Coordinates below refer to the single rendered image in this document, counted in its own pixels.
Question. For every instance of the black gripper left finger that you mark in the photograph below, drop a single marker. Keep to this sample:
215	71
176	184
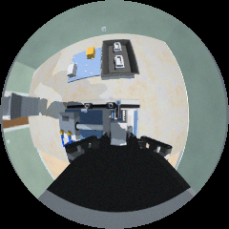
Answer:
79	147

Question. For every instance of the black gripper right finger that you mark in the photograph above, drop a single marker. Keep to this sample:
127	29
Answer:
154	145

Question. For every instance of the yellow rectangular block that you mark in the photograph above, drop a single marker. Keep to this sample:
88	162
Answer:
90	52

